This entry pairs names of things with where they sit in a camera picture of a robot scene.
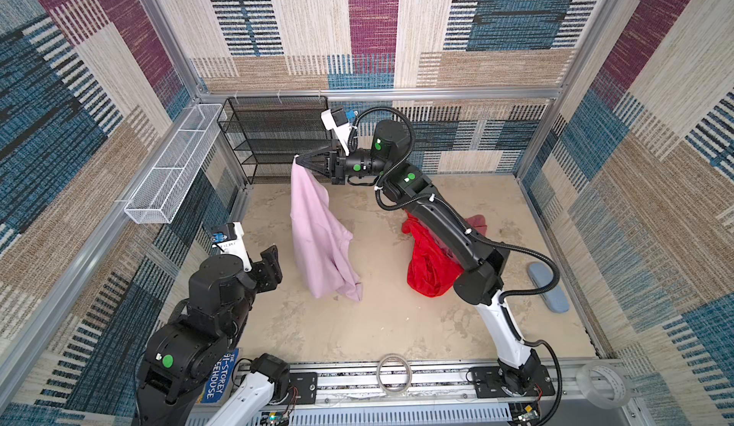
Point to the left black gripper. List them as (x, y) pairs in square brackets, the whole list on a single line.
[(269, 269)]

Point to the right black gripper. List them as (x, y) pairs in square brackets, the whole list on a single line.
[(335, 173)]

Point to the light lilac cloth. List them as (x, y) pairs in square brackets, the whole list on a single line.
[(321, 242)]

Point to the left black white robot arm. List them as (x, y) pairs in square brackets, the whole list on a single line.
[(180, 357)]

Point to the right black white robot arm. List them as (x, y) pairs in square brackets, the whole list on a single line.
[(400, 185)]

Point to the red cloth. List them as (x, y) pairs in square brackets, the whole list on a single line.
[(431, 272)]

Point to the mauve pink cloth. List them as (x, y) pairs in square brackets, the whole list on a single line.
[(478, 222)]

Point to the colourful picture book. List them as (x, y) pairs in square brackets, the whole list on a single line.
[(219, 384)]

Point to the large clear tape roll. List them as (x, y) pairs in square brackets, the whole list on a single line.
[(603, 385)]

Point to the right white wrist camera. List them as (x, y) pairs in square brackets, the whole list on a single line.
[(339, 122)]

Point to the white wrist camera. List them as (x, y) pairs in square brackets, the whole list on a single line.
[(339, 122), (229, 239)]

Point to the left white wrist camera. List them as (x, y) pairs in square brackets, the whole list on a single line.
[(229, 239)]

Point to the black wire shelf rack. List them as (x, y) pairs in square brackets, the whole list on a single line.
[(265, 133)]

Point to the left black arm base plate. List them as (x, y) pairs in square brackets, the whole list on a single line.
[(302, 389)]

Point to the white mesh wall basket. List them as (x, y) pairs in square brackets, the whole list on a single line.
[(163, 190)]

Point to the aluminium front rail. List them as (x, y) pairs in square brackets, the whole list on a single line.
[(436, 393)]

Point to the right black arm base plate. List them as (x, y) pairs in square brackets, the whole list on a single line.
[(501, 382)]

